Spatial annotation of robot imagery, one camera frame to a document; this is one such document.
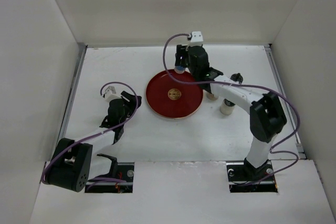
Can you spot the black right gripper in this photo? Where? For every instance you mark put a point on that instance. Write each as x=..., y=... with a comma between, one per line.
x=182, y=51

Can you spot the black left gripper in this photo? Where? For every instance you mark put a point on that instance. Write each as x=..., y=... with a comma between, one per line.
x=131, y=99

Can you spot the silver-capped white blue bottle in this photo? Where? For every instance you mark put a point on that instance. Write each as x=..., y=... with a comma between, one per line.
x=179, y=69

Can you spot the black-capped brown spice jar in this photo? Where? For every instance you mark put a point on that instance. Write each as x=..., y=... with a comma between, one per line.
x=211, y=96

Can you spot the black-capped white spice jar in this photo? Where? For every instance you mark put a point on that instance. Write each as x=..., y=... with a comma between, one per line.
x=227, y=107

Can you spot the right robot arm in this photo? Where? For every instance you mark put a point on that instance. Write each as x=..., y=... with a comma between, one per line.
x=266, y=115

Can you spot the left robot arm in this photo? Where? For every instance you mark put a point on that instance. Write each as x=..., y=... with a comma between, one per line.
x=76, y=162

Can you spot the red round lacquer tray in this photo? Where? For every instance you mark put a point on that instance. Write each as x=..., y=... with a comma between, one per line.
x=171, y=99

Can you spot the clear-capped white pepper grinder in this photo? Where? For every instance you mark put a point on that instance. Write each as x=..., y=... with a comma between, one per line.
x=237, y=78

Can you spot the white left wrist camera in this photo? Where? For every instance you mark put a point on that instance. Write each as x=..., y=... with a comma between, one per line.
x=110, y=94

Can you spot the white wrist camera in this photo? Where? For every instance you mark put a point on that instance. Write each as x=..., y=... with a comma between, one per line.
x=110, y=94
x=195, y=38

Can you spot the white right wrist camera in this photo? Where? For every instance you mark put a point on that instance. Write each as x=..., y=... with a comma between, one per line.
x=195, y=38

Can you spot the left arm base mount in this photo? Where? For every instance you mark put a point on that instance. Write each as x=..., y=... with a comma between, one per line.
x=107, y=175

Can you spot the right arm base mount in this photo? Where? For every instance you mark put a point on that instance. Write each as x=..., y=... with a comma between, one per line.
x=241, y=180

